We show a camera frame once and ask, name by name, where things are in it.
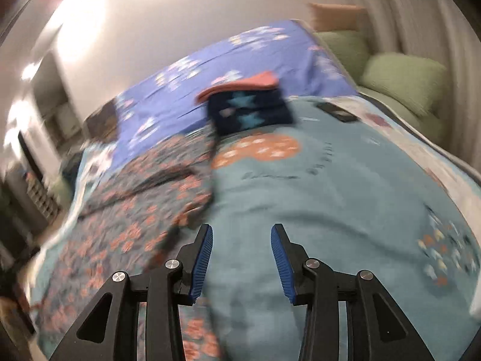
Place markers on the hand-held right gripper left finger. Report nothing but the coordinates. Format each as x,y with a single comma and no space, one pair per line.
201,263

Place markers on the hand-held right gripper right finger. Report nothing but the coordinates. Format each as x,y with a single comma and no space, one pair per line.
282,263

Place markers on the teal floral shirt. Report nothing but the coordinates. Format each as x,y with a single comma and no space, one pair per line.
124,210

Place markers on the teal printed quilt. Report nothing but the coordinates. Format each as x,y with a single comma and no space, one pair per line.
319,195

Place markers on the folded navy star blanket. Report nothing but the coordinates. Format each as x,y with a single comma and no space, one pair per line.
251,114

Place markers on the black phone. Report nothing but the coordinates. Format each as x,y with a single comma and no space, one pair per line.
336,112

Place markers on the dark printed panel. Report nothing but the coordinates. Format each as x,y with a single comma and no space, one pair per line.
101,120

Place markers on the white storage rack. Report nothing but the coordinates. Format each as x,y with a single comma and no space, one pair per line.
37,199

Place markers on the folded pink cloth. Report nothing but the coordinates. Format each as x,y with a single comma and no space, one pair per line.
259,81

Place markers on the purple tree print sheet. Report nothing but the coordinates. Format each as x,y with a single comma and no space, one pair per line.
263,54

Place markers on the large green pillow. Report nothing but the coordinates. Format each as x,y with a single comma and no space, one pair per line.
406,82

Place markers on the small green pillow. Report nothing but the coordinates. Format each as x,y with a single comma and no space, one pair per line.
344,52

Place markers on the beige pillow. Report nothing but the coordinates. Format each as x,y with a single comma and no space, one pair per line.
336,17

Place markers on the beige pleated curtain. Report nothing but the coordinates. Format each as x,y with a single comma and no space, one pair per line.
413,11

